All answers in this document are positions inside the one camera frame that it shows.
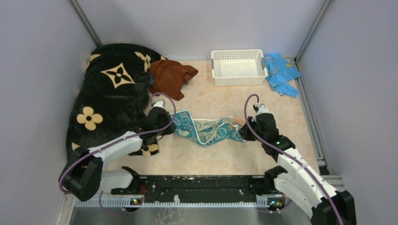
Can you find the white plastic basket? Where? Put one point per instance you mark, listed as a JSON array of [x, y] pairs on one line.
[[238, 67]]

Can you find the brown towel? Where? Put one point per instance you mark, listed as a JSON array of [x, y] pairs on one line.
[[169, 77]]

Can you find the black blanket with tan flowers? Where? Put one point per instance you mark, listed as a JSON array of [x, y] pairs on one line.
[[113, 95]]

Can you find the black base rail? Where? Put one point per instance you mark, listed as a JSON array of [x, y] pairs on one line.
[[197, 189]]

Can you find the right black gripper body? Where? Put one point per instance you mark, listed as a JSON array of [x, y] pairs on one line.
[[254, 127]]

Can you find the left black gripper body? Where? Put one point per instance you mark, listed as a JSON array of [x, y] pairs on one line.
[[167, 130]]

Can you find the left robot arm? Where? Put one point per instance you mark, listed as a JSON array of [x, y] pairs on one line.
[[84, 174]]

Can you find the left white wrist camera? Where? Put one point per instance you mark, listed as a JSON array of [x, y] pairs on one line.
[[159, 103]]

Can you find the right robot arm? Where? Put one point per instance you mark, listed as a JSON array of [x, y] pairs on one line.
[[323, 203]]

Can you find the teal rabbit pattern towel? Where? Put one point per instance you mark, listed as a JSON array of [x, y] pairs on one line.
[[206, 132]]

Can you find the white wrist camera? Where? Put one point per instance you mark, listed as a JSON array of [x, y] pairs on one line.
[[259, 109], [159, 103]]

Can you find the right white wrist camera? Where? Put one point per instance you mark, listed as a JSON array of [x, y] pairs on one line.
[[259, 109]]

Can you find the light blue cloth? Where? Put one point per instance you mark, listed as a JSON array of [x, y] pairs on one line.
[[280, 73]]

